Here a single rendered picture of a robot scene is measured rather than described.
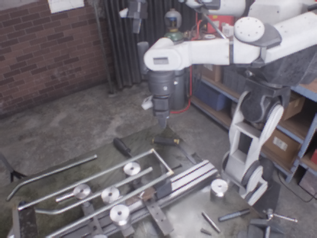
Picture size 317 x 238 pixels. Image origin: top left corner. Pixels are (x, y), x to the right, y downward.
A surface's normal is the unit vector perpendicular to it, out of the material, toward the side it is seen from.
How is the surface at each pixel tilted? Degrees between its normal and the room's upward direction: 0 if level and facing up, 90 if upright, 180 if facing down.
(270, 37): 36
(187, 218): 0
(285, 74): 94
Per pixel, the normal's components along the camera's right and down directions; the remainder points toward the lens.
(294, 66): 0.13, 0.64
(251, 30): -0.31, -0.32
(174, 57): -0.30, 0.59
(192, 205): -0.07, -0.80
